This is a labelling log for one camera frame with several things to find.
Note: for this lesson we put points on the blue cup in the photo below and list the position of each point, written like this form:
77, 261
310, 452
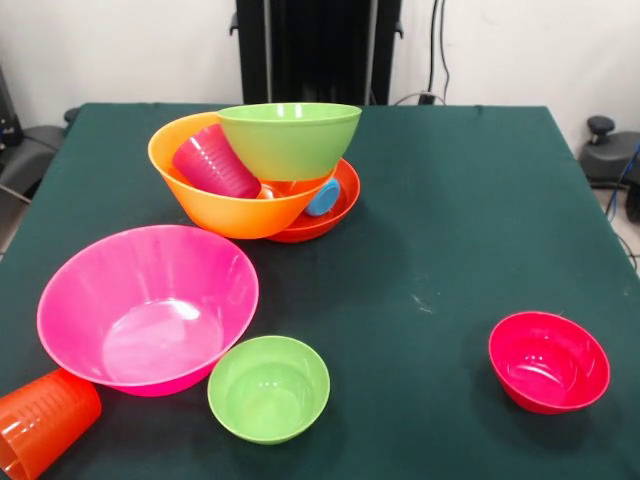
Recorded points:
322, 197

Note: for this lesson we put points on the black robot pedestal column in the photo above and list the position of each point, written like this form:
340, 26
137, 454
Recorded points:
320, 50

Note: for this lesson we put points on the large green bowl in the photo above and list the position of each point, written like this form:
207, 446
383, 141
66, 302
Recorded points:
290, 145

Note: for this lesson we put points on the small green bowl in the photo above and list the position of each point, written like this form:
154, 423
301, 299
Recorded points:
267, 395

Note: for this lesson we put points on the large pink bowl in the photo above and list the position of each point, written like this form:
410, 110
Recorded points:
140, 310

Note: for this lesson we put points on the red-orange bowl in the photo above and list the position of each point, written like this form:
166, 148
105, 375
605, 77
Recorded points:
345, 200

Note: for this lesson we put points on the small pink bowl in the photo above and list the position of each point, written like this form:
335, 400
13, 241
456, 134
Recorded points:
547, 365

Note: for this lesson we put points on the large orange bowl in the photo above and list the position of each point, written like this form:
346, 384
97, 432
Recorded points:
225, 215

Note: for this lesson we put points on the red-orange cup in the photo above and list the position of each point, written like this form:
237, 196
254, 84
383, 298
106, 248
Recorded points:
40, 425

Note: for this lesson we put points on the dark green table cloth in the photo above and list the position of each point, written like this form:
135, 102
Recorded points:
400, 440

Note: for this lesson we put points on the purple cup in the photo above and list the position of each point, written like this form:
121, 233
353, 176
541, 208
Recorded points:
215, 162

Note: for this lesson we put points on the black pedestal leg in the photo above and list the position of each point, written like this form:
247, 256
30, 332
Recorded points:
607, 160
30, 155

